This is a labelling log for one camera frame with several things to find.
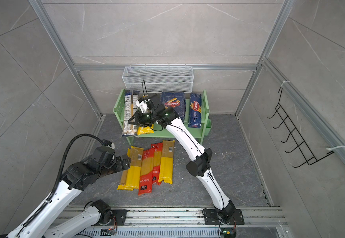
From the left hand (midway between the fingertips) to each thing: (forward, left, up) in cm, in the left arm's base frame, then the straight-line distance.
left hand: (125, 160), depth 72 cm
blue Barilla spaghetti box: (+16, -36, +10) cm, 40 cm away
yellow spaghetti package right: (+1, -19, -18) cm, 26 cm away
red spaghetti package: (+14, -14, -17) cm, 27 cm away
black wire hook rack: (-2, -81, +7) cm, 82 cm away
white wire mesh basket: (+55, -15, +10) cm, 58 cm away
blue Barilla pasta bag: (+30, -27, +12) cm, 42 cm away
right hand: (+15, -3, +11) cm, 19 cm away
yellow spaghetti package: (-3, 0, -16) cm, 16 cm away
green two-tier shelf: (+7, -18, +12) cm, 23 cm away
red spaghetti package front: (0, -8, -17) cm, 19 cm away
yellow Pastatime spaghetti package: (+12, -10, +9) cm, 18 cm away
